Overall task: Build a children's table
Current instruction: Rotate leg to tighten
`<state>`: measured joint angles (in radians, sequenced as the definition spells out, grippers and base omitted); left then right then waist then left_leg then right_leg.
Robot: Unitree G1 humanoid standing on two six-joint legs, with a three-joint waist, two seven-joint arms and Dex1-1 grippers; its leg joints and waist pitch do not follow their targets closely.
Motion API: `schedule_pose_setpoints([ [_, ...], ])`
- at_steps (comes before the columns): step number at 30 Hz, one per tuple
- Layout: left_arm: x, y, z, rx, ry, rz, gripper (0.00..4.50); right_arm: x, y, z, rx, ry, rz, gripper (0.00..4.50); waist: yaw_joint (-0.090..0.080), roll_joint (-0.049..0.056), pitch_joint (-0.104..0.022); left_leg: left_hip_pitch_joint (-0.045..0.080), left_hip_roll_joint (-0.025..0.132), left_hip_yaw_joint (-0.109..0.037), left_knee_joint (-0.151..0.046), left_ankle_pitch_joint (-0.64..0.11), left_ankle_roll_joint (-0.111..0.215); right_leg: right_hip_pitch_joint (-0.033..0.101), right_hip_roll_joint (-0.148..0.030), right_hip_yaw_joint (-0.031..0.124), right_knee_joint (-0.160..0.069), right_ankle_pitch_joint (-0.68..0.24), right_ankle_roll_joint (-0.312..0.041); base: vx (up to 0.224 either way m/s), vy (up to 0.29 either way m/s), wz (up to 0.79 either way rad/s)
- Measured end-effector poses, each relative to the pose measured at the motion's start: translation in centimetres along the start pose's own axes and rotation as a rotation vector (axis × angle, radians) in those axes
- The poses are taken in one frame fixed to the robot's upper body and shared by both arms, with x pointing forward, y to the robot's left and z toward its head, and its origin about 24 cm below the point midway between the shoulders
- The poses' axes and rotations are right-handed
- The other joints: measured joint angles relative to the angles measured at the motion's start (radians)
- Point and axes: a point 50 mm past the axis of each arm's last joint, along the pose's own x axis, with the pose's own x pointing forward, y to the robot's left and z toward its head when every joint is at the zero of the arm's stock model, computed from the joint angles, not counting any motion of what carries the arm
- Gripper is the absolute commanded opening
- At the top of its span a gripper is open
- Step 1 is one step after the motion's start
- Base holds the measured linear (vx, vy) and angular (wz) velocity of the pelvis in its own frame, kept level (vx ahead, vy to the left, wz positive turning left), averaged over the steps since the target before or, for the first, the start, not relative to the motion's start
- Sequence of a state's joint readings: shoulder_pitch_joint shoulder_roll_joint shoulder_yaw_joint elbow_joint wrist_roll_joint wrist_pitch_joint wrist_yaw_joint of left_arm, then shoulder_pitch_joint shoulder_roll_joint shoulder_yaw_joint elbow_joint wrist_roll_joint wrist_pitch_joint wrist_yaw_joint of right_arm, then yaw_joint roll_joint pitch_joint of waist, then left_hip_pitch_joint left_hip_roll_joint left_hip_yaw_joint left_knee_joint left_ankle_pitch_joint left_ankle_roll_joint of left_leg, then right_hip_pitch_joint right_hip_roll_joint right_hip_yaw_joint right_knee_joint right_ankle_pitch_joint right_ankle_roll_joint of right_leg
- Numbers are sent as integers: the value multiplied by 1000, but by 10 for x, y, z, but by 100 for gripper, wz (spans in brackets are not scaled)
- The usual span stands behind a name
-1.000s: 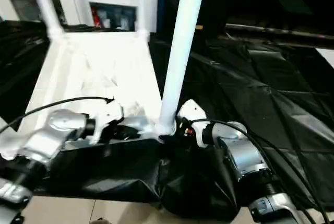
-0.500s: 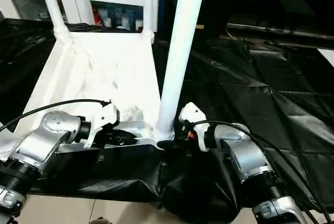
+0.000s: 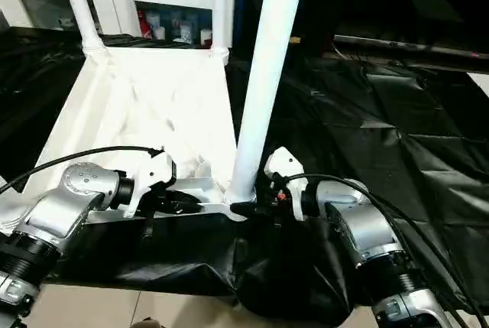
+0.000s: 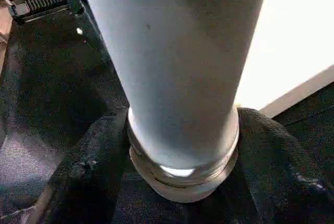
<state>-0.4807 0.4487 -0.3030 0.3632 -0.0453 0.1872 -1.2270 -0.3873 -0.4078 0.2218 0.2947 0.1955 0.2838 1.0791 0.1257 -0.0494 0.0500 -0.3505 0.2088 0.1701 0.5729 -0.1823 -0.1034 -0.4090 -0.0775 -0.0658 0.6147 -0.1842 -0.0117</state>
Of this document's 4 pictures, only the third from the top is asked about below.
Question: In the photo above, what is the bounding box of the black right camera cable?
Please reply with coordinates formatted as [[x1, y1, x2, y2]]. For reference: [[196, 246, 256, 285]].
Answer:
[[280, 173, 489, 328]]

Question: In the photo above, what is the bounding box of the dark metal rail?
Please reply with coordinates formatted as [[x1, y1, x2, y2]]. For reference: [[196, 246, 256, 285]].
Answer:
[[333, 34, 489, 66]]

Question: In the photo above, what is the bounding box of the black camera cable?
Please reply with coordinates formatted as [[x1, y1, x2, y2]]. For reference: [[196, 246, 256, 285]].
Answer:
[[0, 145, 166, 194], [280, 173, 489, 328]]

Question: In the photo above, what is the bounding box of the black left camera cable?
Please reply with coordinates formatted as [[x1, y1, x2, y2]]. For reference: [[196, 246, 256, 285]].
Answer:
[[0, 145, 166, 194]]

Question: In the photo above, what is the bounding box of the black plastic mat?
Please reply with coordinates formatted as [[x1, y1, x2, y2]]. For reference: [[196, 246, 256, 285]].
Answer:
[[0, 25, 489, 317]]

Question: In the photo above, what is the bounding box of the white plastic table top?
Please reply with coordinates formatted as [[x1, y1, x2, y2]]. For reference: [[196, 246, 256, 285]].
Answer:
[[0, 45, 250, 230]]

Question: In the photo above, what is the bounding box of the red box in cabinet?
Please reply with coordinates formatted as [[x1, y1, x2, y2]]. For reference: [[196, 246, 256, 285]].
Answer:
[[138, 10, 151, 37]]

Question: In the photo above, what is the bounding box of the white flat board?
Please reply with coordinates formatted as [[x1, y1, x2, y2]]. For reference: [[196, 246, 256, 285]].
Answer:
[[468, 73, 489, 99]]

